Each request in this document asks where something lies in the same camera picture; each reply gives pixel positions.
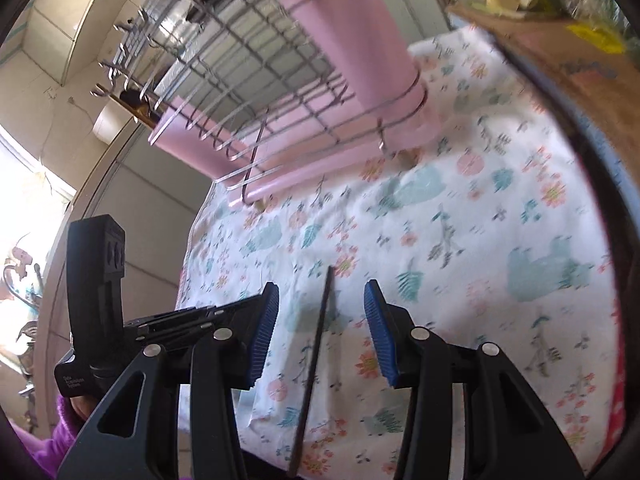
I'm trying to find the dark metal chopstick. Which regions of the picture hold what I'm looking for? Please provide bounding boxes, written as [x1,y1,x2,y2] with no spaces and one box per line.
[286,266,334,479]

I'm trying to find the left hand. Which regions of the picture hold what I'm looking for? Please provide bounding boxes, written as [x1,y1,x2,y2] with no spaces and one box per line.
[70,396,99,422]

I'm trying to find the purple fuzzy left sleeve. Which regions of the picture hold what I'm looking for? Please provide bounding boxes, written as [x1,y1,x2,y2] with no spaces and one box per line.
[11,396,85,479]

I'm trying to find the floral animal print cloth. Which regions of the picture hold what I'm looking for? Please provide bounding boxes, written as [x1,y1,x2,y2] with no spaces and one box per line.
[178,26,625,479]

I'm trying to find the pink cup left side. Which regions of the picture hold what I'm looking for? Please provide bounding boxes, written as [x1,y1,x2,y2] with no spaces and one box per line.
[149,96,242,180]

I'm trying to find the pink cup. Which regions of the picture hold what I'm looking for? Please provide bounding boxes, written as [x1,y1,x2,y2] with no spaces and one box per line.
[149,96,242,180]
[280,0,427,124]

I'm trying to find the pink plastic rack tray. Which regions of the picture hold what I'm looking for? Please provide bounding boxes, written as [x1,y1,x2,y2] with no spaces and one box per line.
[213,96,440,207]

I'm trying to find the white rice cooker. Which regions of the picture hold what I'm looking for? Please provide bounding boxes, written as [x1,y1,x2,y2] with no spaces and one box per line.
[92,101,132,146]

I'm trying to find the black ladle in cup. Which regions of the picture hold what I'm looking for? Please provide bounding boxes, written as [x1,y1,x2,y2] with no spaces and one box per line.
[119,88,160,128]

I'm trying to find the pink cup right side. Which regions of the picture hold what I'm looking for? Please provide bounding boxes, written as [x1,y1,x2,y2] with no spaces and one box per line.
[280,0,427,124]

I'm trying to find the cardboard box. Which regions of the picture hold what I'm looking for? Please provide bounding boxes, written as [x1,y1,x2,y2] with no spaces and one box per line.
[446,3,639,180]

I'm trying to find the metal wire utensil rack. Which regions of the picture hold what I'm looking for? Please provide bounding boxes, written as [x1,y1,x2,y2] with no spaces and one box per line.
[89,0,429,208]

